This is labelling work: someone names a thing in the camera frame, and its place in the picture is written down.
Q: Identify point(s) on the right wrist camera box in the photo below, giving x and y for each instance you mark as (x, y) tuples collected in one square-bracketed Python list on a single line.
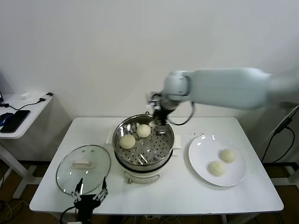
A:
[(153, 100)]

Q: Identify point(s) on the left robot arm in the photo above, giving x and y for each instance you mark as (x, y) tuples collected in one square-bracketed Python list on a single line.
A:
[(84, 218)]

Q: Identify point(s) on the white desk with legs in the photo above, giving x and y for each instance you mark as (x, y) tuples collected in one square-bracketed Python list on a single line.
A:
[(287, 164)]

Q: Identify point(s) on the perforated steel steamer basket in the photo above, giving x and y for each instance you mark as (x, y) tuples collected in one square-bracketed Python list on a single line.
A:
[(140, 154)]

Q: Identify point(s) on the small black white adapter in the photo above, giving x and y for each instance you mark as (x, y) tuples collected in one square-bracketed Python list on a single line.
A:
[(46, 96)]

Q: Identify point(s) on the white round plate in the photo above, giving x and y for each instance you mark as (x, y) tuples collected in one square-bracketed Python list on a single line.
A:
[(201, 158)]

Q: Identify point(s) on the black smartphone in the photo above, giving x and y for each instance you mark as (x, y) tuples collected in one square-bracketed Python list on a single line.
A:
[(16, 121)]

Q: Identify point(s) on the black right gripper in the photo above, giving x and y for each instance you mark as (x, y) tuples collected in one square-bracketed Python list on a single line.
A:
[(162, 113)]

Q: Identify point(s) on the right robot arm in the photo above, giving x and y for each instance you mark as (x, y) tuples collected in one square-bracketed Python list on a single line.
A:
[(222, 86)]

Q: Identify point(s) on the crumpled white tissue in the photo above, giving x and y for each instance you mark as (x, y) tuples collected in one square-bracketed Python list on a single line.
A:
[(26, 96)]

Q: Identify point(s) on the white side table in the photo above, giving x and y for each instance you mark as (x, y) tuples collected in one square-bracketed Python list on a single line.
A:
[(35, 112)]

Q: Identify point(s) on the white steamed baozi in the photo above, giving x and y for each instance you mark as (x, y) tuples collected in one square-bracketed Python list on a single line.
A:
[(229, 155), (217, 168), (127, 141), (143, 130)]

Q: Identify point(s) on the blue computer mouse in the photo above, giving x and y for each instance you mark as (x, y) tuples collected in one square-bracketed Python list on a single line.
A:
[(5, 117)]

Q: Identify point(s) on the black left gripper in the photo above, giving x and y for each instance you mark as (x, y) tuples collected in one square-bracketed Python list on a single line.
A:
[(87, 201)]

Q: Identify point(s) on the white electric cooker base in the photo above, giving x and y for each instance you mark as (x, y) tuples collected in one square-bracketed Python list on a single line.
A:
[(140, 175)]

